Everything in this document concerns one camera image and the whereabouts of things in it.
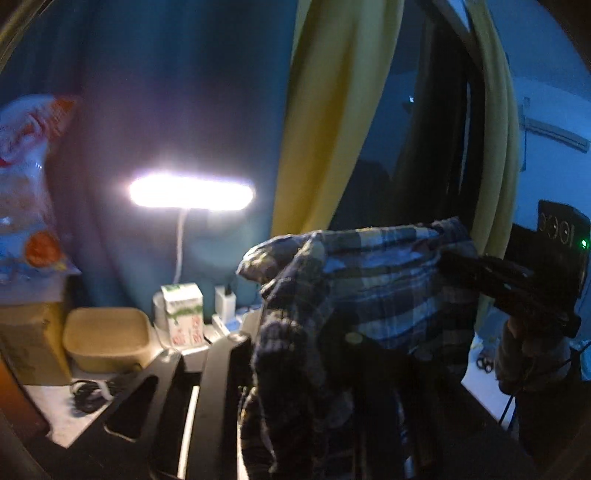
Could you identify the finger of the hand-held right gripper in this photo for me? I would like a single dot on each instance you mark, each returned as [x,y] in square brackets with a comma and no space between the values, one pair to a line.
[498,279]

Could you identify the yellow curtain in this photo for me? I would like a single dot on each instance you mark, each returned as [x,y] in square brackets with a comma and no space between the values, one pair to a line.
[332,115]
[498,138]

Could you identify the small black scissors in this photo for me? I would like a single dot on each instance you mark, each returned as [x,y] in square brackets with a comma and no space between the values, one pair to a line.
[485,362]

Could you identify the bright desk lamp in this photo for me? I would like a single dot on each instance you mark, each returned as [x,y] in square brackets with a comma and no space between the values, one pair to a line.
[191,191]

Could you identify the blue plaid shirt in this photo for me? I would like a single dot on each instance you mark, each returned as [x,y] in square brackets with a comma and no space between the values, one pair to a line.
[378,277]

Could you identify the white green milk carton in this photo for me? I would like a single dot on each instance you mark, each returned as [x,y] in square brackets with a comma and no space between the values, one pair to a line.
[182,316]

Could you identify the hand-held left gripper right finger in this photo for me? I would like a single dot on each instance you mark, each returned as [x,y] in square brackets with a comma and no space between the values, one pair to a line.
[354,339]

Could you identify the brown cardboard box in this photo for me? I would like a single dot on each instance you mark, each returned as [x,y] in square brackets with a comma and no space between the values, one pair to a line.
[32,341]

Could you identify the white orange snack bag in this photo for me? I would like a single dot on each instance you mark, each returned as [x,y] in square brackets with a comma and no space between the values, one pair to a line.
[27,184]

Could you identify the person's right forearm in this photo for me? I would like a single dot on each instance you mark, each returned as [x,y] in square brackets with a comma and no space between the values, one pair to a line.
[531,364]

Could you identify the white wall air conditioner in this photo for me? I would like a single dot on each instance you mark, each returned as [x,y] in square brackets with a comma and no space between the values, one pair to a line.
[556,131]

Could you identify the white charger plug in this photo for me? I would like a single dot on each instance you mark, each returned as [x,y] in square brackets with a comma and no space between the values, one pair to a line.
[225,304]

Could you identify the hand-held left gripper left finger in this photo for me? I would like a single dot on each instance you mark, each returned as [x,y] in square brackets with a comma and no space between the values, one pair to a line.
[228,369]

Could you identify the white textured table cloth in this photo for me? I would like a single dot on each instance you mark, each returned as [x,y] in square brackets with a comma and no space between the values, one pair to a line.
[51,408]

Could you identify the beige lidded container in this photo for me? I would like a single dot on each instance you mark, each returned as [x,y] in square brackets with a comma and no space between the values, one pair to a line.
[106,339]

